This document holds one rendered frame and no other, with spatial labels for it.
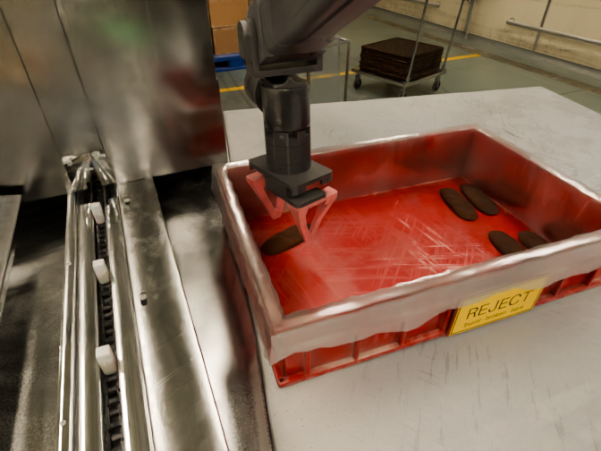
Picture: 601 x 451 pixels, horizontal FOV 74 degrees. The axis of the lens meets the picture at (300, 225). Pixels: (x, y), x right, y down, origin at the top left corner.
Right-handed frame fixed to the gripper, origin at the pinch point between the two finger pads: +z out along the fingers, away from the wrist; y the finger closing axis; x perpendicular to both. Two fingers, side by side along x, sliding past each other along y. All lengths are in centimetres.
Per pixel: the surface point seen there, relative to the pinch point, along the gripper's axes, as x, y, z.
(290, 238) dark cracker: 0.2, -0.8, 3.1
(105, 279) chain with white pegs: -24.1, -7.8, 1.9
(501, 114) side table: 74, -8, 3
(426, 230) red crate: 18.6, 10.0, 4.4
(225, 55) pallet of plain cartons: 183, -348, 48
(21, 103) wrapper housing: -23.9, -28.3, -16.0
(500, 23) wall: 491, -225, 40
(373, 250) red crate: 8.7, 8.0, 4.5
